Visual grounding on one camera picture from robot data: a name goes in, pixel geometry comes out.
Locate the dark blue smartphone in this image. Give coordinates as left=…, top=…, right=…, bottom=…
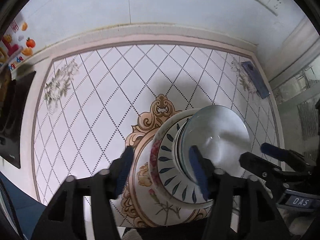
left=241, top=61, right=270, bottom=99

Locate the large floral ceramic bowl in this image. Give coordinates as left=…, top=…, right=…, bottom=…
left=121, top=109, right=211, bottom=227

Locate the blue dotted white bowl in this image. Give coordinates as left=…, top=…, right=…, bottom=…
left=181, top=105, right=251, bottom=182

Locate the plain white rimmed bowl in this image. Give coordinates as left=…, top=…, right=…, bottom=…
left=171, top=118, right=195, bottom=183

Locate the blue leaf pattern plate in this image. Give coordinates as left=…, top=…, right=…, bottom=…
left=157, top=117, right=213, bottom=209

